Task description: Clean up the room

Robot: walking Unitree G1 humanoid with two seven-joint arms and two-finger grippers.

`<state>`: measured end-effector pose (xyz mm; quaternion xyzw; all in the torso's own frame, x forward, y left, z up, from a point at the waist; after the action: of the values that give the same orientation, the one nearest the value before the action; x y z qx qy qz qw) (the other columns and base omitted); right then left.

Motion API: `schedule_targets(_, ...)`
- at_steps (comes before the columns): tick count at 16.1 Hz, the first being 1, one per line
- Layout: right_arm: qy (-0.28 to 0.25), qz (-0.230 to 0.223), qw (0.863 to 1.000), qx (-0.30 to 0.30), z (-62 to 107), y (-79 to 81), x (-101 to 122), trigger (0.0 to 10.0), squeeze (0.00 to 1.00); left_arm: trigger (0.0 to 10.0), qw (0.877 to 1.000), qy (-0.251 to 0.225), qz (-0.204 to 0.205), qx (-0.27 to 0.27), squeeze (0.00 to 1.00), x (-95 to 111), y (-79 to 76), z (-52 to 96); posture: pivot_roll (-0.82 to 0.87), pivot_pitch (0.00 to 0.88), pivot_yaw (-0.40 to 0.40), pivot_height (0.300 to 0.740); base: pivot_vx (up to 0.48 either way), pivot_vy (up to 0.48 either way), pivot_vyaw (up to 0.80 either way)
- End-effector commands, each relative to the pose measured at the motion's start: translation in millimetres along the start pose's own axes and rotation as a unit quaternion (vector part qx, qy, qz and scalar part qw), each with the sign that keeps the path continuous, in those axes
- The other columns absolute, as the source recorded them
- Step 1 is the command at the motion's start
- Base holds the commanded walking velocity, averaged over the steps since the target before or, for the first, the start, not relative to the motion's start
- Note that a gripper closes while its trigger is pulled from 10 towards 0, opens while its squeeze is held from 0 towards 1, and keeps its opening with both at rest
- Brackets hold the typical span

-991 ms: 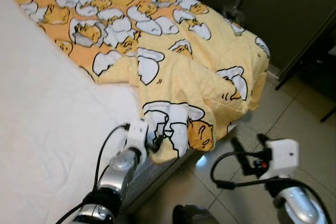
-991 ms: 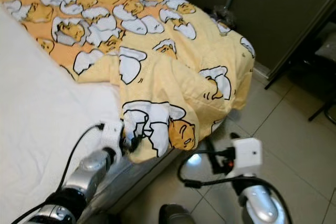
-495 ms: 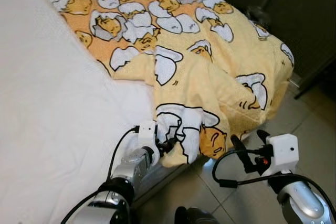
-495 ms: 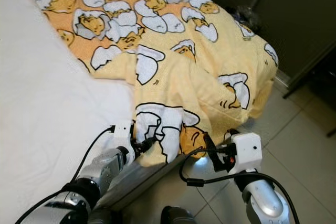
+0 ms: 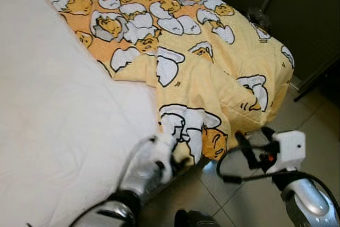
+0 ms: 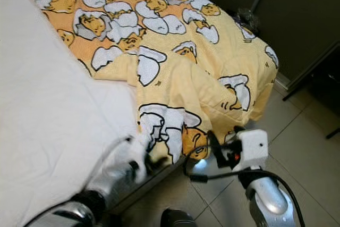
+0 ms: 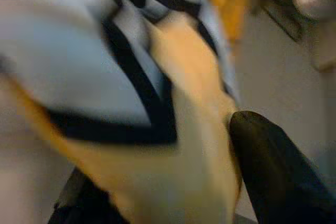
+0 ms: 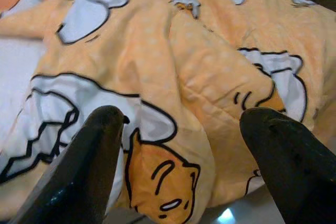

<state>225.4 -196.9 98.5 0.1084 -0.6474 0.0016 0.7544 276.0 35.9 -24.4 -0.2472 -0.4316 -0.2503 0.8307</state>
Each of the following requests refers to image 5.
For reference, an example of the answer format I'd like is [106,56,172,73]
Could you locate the dark robot right leg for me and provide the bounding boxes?
[174,209,219,227]

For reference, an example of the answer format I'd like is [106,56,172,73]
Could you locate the yellow cartoon print blanket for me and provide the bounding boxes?
[29,0,295,165]

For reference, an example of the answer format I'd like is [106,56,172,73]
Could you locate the dark grey crumpled bundle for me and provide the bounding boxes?
[246,8,273,32]

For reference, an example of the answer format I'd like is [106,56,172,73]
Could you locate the dark grey wardrobe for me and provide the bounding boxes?
[199,0,340,97]

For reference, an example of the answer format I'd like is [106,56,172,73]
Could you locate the white quilted mattress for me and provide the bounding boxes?
[0,0,160,227]

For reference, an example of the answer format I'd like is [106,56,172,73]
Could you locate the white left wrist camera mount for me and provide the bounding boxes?
[150,133,179,182]

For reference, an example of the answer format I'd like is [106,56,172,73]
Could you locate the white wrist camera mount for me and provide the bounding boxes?
[150,133,179,182]
[266,130,307,174]

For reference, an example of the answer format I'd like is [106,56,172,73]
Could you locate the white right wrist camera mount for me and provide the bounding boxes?
[266,130,307,174]

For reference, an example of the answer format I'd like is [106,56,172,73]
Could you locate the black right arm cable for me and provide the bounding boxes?
[217,141,340,222]

